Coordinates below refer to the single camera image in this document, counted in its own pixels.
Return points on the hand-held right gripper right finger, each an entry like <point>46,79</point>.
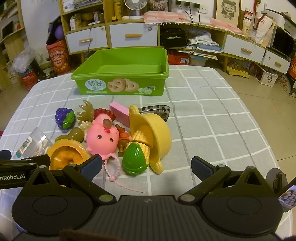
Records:
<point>201,170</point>

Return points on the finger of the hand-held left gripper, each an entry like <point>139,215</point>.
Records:
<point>4,154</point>
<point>34,160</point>

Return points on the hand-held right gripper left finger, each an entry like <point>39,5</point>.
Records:
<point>91,168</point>

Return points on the clear cotton swab container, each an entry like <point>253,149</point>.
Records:
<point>30,143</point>

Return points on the orange toy pumpkin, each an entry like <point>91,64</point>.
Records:
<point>62,157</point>

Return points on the pink toy chicken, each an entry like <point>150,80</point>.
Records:
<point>101,141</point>

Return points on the tan rubber hand toy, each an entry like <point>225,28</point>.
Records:
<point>84,112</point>
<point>75,134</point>

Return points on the cream spiky toy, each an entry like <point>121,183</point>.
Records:
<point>86,125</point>

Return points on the green toy vegetable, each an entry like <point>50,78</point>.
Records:
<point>134,160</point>

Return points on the orange brown toy figure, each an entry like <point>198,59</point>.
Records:
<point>123,138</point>

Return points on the purple toy grapes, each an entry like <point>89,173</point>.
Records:
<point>61,117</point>

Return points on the yellow toy bowl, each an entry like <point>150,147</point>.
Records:
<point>161,136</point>

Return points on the yellow toy corn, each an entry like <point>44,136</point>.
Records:
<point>141,136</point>

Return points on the leopard print hair claw clip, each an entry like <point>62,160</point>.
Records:
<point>161,110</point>

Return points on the green plastic box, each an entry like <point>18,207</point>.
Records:
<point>161,85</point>

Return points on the grey checkered tablecloth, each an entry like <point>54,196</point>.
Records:
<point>208,115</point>

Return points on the pink block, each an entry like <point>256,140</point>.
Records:
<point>119,111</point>

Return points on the red box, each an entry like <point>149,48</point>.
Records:
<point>29,80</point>

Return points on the printed snack packet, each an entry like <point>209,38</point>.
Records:
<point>289,197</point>

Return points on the clear plastic bag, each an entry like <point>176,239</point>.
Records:
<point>23,61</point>

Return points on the red printed bag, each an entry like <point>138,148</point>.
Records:
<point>57,60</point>

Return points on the yellow egg tray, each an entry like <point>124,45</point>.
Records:
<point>235,68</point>

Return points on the clear plastic storage container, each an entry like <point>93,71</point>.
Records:
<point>197,61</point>

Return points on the white cardboard box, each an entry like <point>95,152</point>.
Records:
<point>269,78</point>

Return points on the orange cardboard box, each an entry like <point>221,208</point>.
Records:
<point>178,58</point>

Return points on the pile of folded cloths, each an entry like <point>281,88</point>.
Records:
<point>208,44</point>

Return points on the purple and black bag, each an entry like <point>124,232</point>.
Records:
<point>57,32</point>

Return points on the low wooden cabinet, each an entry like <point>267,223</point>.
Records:
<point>218,37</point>

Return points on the black case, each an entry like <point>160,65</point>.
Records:
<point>173,38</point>

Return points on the tall wooden cabinet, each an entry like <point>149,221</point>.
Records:
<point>108,22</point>

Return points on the black microwave oven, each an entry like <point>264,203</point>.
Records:
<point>282,41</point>

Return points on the stack of paper cups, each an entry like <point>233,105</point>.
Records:
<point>247,23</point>

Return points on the pink fringed cloth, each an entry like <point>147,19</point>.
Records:
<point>161,17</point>

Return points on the yellow bottle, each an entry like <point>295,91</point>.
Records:
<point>117,9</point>

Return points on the framed cartoon poster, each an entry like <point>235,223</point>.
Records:
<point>227,11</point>

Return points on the stack of papers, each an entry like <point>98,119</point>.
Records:
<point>87,3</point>

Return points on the white desk fan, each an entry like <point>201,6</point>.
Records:
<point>134,4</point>

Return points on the cat picture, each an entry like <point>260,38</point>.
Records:
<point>159,3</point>

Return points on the wooden wall shelf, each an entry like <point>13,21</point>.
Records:
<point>11,46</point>

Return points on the white wall outlets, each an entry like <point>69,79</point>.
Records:
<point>203,9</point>

